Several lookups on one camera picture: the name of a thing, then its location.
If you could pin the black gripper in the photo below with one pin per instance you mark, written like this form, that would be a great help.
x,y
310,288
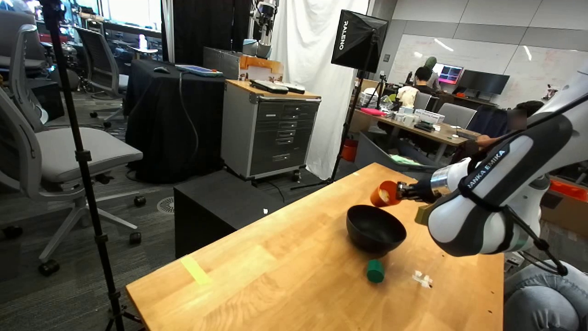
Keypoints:
x,y
424,190

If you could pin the white plastic coin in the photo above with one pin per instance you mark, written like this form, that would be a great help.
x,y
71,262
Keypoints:
x,y
385,196

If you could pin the orange plastic cup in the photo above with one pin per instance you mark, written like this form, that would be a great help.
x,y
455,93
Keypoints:
x,y
378,187

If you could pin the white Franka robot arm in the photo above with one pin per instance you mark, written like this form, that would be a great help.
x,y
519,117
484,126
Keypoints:
x,y
457,223

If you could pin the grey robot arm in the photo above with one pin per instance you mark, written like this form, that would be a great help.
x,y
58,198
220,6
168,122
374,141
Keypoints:
x,y
266,19

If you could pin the black bowl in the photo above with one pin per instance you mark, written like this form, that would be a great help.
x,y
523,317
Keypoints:
x,y
376,236

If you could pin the red bucket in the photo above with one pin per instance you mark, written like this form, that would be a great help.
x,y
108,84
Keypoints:
x,y
350,152

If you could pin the cluttered wooden desk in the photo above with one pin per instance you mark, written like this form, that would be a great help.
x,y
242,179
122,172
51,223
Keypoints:
x,y
442,131

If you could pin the green block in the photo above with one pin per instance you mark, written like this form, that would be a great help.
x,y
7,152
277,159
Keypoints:
x,y
376,271

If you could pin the softbox light stand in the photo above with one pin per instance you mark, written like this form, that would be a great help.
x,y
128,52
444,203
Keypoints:
x,y
350,120

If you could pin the clear plastic wrapper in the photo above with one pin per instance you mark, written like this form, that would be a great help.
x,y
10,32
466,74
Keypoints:
x,y
424,280

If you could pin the seated person dark hair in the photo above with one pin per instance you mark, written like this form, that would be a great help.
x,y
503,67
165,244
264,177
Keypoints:
x,y
424,76

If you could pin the colourful lit monitor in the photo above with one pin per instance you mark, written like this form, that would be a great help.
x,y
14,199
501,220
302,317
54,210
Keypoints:
x,y
451,74

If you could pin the dark computer monitor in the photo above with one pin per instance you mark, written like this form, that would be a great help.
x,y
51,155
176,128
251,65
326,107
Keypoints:
x,y
484,84

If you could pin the grey drawer cabinet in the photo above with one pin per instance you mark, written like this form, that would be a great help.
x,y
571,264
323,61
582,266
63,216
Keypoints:
x,y
269,135

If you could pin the person in dark shirt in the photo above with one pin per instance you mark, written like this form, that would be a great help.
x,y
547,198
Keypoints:
x,y
521,113

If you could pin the black flat device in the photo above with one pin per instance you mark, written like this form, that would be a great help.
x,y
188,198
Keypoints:
x,y
297,89

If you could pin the black softbox light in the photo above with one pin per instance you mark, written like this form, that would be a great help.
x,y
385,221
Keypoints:
x,y
359,39

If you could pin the black keyboard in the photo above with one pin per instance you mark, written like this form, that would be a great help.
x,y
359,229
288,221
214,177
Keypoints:
x,y
269,85

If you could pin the white curtain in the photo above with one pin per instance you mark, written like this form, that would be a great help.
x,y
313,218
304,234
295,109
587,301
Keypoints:
x,y
306,49

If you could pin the seated person blue jeans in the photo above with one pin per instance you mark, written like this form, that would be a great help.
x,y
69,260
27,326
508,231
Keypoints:
x,y
545,301

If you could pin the black low box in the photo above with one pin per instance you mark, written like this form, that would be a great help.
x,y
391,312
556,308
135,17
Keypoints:
x,y
222,203

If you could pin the cardboard box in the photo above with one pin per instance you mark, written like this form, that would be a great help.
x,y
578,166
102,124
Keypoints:
x,y
260,67

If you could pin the yellow-green tape strip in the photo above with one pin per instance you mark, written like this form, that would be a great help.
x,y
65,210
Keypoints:
x,y
196,271

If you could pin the blue flat item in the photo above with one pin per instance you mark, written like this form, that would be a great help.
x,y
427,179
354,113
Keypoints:
x,y
198,69

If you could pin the black cloth covered table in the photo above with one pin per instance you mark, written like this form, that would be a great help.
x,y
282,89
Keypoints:
x,y
166,122

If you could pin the black tall panel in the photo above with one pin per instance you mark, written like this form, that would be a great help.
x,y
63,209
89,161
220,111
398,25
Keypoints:
x,y
209,30

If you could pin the black tripod stand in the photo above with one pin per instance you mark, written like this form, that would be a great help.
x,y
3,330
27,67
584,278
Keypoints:
x,y
84,157

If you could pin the grey cushioned office chair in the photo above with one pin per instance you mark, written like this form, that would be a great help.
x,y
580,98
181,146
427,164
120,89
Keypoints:
x,y
80,153

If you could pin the window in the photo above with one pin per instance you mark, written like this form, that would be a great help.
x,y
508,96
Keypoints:
x,y
131,12

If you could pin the dark office chair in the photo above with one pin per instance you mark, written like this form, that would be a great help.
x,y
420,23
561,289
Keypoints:
x,y
102,61

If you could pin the grey frame mesh chair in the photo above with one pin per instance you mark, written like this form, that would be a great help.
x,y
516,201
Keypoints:
x,y
18,61

